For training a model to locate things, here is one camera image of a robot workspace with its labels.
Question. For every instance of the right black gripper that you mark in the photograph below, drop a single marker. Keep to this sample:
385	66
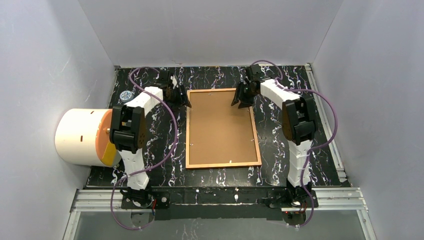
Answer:
244	91

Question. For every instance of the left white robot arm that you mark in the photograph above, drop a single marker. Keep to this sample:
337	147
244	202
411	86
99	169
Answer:
128	128

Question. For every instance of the small blue white jar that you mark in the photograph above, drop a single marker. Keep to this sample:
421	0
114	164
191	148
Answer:
126	96

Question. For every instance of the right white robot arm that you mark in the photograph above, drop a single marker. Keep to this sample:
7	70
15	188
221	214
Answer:
299	125

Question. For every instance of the brown wooden photo frame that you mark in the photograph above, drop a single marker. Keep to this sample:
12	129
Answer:
222	165

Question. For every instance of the brown cardboard backing board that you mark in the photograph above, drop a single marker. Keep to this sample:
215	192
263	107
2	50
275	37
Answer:
218	129

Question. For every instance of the white cylinder with coloured lid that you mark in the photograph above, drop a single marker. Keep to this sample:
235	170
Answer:
82	138

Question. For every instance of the aluminium rail base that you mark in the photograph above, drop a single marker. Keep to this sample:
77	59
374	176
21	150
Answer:
221	213

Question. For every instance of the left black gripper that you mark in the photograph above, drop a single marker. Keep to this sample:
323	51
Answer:
178	92

